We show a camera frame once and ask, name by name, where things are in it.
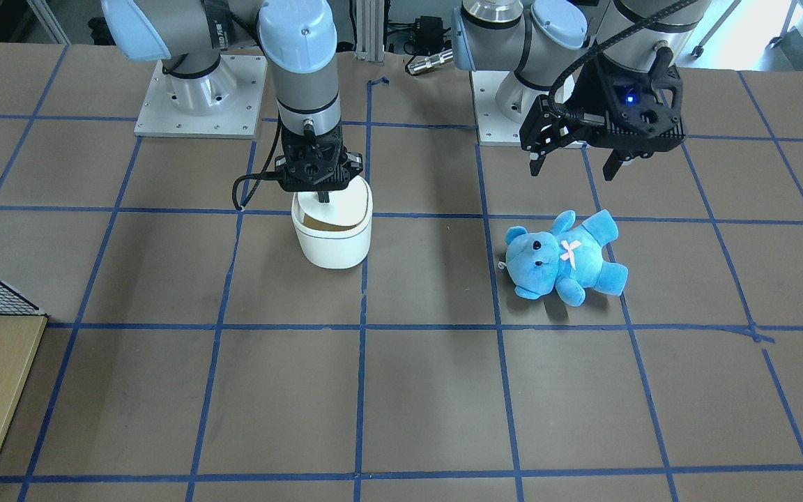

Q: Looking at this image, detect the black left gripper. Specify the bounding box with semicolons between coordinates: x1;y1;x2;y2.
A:
520;53;687;181

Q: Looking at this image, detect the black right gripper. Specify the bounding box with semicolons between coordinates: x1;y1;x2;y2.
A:
276;124;364;204

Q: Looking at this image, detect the white small trash can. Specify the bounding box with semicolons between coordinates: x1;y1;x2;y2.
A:
292;176;374;269

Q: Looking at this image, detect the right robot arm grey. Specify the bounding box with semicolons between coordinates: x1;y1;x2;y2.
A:
101;1;363;204

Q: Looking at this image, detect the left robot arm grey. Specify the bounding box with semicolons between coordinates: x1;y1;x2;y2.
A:
452;1;710;181

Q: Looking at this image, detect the blue teddy bear plush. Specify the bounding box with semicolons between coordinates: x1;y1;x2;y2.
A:
498;210;629;306

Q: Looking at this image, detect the silver metal cylinder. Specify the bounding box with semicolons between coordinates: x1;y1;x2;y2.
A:
405;49;454;77

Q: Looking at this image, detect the black power adapter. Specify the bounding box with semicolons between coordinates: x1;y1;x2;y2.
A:
412;16;444;54

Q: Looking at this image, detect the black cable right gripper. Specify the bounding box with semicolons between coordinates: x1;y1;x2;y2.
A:
232;125;287;212

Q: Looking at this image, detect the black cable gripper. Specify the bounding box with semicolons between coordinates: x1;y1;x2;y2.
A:
232;125;287;212
548;0;698;123

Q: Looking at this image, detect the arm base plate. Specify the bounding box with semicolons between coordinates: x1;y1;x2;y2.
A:
471;70;542;147
134;55;267;139

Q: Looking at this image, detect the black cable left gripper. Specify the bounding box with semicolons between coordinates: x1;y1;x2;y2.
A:
548;0;698;123

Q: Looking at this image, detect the aluminium profile post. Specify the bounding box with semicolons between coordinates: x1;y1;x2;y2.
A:
350;1;388;66

